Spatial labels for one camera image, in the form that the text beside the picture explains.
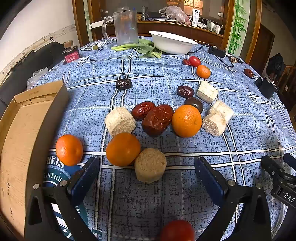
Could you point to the blue plaid tablecloth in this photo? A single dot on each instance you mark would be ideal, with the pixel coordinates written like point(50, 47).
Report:
point(159, 74)

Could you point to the metal thermos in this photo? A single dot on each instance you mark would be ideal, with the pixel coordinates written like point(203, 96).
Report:
point(144, 14)

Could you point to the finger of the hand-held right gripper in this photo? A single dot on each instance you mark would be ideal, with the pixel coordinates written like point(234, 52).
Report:
point(283, 183)
point(291, 159)

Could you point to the dark bulky object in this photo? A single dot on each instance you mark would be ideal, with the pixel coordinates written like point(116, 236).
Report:
point(275, 63)

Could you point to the dark bottle red label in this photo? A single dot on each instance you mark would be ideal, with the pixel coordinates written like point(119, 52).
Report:
point(70, 55)

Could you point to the shallow cardboard box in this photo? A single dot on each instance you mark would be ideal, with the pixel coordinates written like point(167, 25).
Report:
point(20, 143)

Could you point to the wooden counter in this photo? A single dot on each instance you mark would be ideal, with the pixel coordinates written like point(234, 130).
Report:
point(148, 26)

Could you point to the plastic bag with red contents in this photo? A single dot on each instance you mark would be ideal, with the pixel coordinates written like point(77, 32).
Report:
point(174, 12)

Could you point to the dark round fruit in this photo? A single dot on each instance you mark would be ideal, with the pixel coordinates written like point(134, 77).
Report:
point(194, 103)

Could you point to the small orange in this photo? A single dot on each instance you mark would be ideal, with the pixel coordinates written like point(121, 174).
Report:
point(203, 71)

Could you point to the large red date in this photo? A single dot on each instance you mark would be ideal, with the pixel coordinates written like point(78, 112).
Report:
point(157, 120)

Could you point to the tall white box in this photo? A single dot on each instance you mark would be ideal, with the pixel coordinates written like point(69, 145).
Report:
point(196, 16)

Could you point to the black pouch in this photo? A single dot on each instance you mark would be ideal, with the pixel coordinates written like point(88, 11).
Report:
point(266, 88)

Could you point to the black sofa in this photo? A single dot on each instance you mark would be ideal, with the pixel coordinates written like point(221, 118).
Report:
point(25, 62)

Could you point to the white bowl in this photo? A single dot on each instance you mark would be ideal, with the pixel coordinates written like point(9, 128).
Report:
point(172, 42)

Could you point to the red tomato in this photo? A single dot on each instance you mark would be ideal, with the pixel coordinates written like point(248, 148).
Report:
point(195, 61)
point(177, 231)

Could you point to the small red date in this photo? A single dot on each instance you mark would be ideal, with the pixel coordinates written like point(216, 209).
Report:
point(186, 62)

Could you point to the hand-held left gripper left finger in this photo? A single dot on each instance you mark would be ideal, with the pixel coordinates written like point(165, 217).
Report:
point(86, 176)

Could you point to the clear plastic pitcher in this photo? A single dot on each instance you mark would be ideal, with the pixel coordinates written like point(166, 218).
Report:
point(124, 29)

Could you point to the bunch of keys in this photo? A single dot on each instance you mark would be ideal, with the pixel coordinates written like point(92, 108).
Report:
point(234, 59)

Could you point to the green leafy vegetable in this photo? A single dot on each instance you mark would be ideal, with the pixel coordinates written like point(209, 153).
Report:
point(141, 48)

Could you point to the dark flat date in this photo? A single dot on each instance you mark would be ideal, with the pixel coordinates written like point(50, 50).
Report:
point(123, 83)

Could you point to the small white containers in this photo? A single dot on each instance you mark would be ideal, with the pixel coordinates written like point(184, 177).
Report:
point(214, 26)

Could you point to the clear plastic bag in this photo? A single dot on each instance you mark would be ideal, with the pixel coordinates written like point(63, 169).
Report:
point(37, 77)

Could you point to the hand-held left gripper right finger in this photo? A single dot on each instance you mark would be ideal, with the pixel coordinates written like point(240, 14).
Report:
point(207, 183)

